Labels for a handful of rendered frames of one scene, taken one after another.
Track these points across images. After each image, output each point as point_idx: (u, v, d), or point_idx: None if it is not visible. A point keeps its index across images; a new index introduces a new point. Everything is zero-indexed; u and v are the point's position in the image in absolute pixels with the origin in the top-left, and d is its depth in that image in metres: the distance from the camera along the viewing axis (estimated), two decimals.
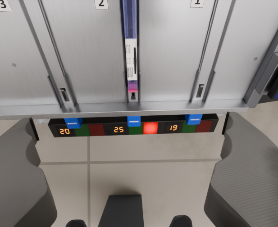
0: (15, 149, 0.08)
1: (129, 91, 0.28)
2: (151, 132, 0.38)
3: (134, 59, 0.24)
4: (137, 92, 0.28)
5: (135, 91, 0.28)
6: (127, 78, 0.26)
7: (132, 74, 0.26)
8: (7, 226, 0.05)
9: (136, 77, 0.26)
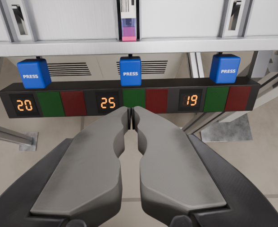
0: (107, 133, 0.09)
1: (124, 38, 0.18)
2: (158, 110, 0.25)
3: None
4: (135, 40, 0.18)
5: (133, 38, 0.18)
6: (120, 15, 0.17)
7: (129, 6, 0.17)
8: (77, 202, 0.06)
9: (134, 13, 0.17)
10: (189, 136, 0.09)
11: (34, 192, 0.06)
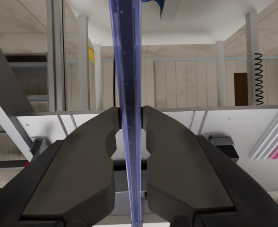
0: (99, 133, 0.09)
1: None
2: None
3: None
4: None
5: None
6: None
7: None
8: (70, 203, 0.06)
9: None
10: (197, 137, 0.09)
11: (26, 196, 0.06)
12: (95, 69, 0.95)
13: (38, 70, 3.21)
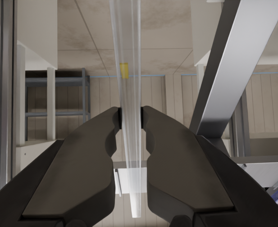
0: (99, 133, 0.09)
1: None
2: None
3: None
4: None
5: None
6: None
7: None
8: (70, 203, 0.06)
9: None
10: (197, 137, 0.09)
11: (26, 196, 0.06)
12: (199, 88, 0.97)
13: (69, 85, 3.25)
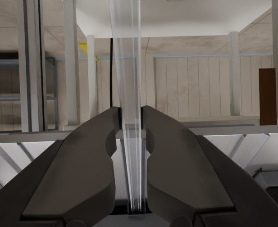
0: (99, 133, 0.09)
1: None
2: None
3: None
4: None
5: None
6: None
7: None
8: (70, 203, 0.06)
9: None
10: (197, 137, 0.09)
11: (26, 196, 0.06)
12: (88, 65, 0.81)
13: None
